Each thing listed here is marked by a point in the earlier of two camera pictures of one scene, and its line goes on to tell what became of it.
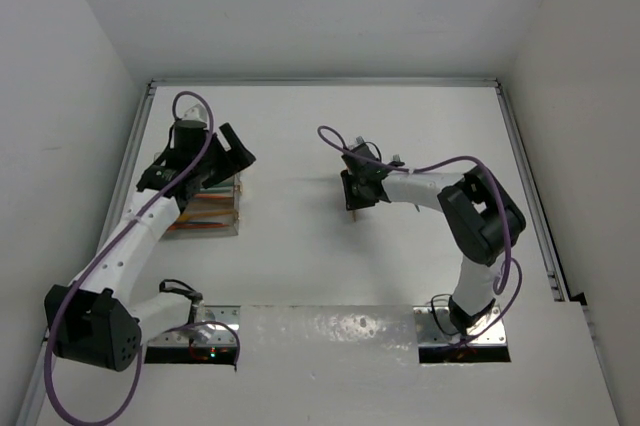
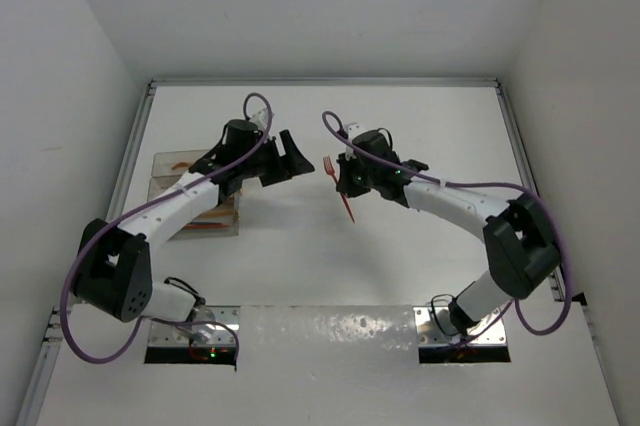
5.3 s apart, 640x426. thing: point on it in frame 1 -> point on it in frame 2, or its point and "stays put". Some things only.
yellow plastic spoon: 182,216 stays put
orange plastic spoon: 190,226 stays put
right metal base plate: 435,327 stays put
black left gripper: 238,158 -> 295,163
